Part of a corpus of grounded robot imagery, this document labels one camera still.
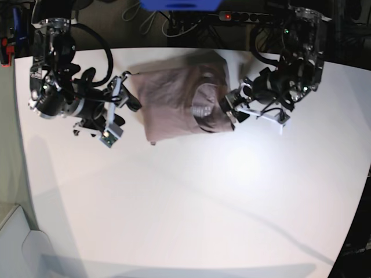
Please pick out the mauve t-shirt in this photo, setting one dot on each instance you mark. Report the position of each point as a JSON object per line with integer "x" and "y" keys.
{"x": 181, "y": 95}

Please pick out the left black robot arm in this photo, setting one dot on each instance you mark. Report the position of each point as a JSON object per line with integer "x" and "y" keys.
{"x": 285, "y": 81}

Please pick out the grey power strip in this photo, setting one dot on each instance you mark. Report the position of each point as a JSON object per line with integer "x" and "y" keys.
{"x": 245, "y": 17}

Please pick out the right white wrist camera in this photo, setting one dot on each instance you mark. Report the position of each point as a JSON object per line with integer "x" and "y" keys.
{"x": 111, "y": 134}

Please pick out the white side table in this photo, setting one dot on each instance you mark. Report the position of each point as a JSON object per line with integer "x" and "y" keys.
{"x": 23, "y": 250}

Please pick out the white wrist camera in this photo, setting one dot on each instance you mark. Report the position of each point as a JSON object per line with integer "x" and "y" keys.
{"x": 282, "y": 120}
{"x": 111, "y": 134}

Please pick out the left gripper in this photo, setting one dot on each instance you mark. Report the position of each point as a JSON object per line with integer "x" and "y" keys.
{"x": 257, "y": 101}

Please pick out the blue box at top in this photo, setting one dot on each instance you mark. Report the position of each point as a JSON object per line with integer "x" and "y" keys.
{"x": 181, "y": 5}

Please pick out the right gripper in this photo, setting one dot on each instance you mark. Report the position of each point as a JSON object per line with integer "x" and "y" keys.
{"x": 96, "y": 108}

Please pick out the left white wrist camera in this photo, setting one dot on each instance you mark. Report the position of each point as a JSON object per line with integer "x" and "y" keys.
{"x": 282, "y": 120}

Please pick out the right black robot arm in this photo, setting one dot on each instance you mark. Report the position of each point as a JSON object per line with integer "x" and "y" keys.
{"x": 55, "y": 90}

